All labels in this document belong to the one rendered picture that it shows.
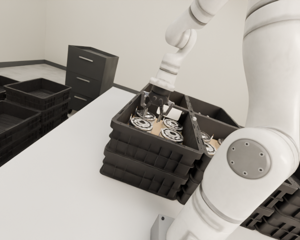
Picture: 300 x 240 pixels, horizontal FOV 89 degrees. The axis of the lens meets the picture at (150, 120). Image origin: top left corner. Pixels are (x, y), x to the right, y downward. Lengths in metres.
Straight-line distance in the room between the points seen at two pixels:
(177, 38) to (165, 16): 3.44
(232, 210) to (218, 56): 3.95
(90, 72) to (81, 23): 2.41
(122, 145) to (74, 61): 1.73
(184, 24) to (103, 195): 0.58
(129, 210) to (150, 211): 0.07
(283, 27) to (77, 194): 0.59
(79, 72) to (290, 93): 2.01
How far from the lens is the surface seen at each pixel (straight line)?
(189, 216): 0.37
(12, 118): 1.54
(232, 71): 4.30
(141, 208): 0.57
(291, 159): 0.28
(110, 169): 0.58
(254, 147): 0.26
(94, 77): 2.05
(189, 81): 4.04
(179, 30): 0.54
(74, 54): 2.12
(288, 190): 0.64
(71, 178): 0.60
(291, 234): 0.82
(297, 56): 0.31
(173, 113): 0.82
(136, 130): 0.45
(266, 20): 0.31
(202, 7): 0.50
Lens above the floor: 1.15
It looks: 24 degrees down
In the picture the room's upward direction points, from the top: 20 degrees clockwise
